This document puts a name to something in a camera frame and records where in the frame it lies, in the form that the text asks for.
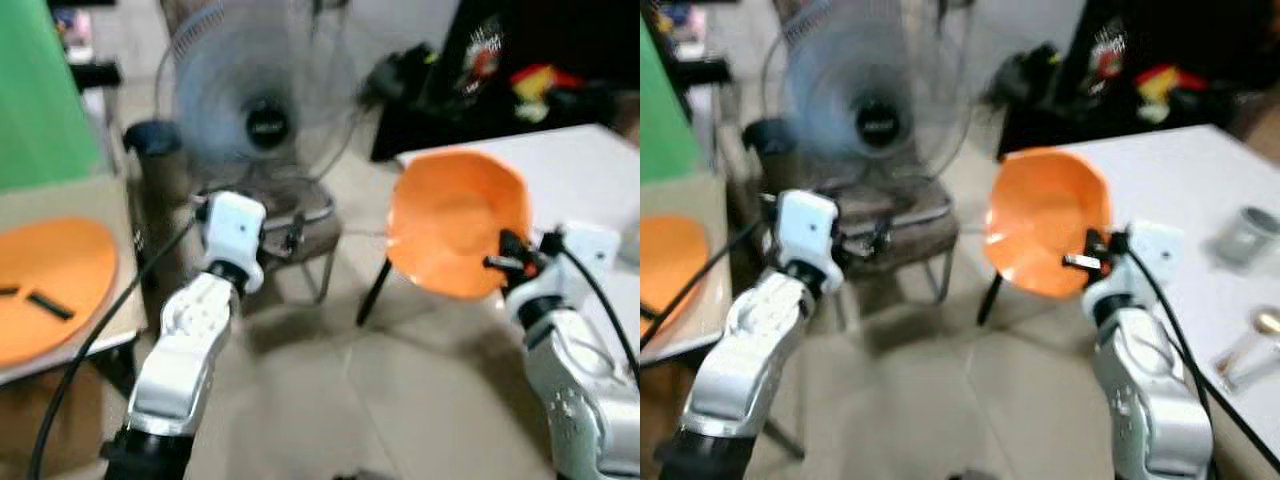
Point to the black table leg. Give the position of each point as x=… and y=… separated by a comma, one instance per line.
x=374, y=295
x=990, y=300

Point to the grey standing fan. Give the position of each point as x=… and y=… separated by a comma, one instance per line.
x=265, y=95
x=875, y=95

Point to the metal cutlery piece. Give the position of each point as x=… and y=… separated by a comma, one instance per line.
x=1258, y=368

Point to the red and yellow toy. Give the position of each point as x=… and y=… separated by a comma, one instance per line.
x=540, y=90

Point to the orange plastic bowl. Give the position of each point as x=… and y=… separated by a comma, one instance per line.
x=1045, y=215
x=450, y=220

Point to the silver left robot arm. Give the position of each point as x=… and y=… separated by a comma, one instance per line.
x=185, y=350
x=745, y=350

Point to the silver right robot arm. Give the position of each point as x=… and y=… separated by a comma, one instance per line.
x=575, y=380
x=1145, y=385

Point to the black waste bin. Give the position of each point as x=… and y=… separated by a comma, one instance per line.
x=768, y=138
x=152, y=140

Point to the long black stick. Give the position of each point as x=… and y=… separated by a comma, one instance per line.
x=50, y=305

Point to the black low cabinet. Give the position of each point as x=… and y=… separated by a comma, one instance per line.
x=1200, y=35
x=560, y=40

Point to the orange flat plate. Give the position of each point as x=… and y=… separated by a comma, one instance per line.
x=55, y=270
x=668, y=265

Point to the black bag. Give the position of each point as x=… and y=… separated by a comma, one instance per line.
x=1022, y=72
x=398, y=75

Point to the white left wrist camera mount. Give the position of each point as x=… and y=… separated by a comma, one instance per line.
x=236, y=232
x=810, y=235

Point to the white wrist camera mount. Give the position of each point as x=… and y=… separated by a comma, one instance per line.
x=236, y=232
x=1150, y=262
x=810, y=235
x=585, y=262

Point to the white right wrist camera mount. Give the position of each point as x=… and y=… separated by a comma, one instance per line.
x=585, y=262
x=1150, y=262

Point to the metal spoon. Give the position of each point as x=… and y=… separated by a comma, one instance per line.
x=1250, y=335

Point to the green screen panel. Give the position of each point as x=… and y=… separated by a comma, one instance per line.
x=35, y=90
x=665, y=110

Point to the brown cushioned metal chair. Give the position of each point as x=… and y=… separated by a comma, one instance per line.
x=915, y=210
x=300, y=215

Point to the grey metal cup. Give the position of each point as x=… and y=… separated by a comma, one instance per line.
x=1245, y=235

